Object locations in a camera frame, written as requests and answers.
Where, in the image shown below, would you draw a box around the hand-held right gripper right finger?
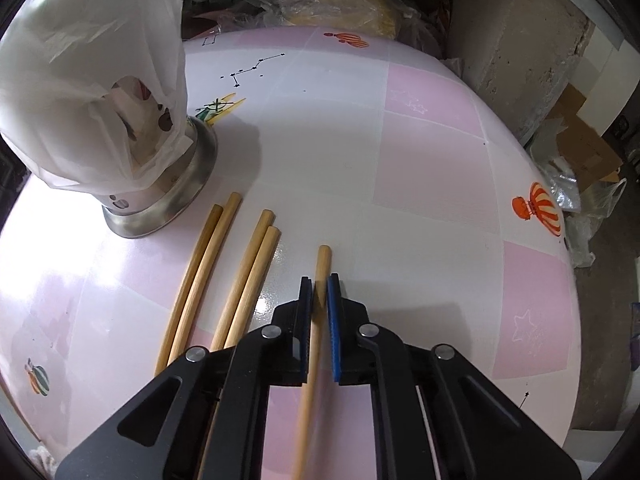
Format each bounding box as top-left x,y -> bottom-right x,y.
326,272 -> 583,480

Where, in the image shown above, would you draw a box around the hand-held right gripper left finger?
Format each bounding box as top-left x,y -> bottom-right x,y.
55,276 -> 313,480

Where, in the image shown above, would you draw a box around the wooden chopstick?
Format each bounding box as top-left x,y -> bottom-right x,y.
210,210 -> 275,352
290,245 -> 332,480
154,204 -> 224,377
224,226 -> 281,350
166,192 -> 242,367

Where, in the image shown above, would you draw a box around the plastic bags on floor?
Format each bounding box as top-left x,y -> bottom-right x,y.
531,134 -> 629,269

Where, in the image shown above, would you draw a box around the cardboard box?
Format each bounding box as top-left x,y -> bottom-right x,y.
544,84 -> 624,187

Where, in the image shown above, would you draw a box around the yellow food in plastic bag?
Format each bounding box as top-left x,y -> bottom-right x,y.
239,0 -> 442,57

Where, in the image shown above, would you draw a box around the white plastic bag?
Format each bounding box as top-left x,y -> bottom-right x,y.
0,0 -> 189,197

